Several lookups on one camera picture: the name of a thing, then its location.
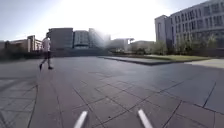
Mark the large pale building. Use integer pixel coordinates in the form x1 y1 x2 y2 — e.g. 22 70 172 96
154 0 224 54

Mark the row of small trees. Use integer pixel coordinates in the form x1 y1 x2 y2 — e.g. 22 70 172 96
146 33 219 56

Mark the person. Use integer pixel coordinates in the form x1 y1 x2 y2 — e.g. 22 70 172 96
38 31 54 71

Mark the grey paved plaza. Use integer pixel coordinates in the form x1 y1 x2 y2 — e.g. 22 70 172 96
0 55 224 128

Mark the robot's own part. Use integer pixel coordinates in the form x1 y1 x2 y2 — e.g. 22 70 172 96
137 108 154 128
73 110 89 128

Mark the cluster of distant buildings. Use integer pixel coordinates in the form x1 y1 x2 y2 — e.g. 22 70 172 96
48 27 154 56

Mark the low brown building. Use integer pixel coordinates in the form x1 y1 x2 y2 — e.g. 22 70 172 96
0 34 44 54

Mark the raised grass bed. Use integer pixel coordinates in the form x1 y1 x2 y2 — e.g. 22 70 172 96
99 54 214 66

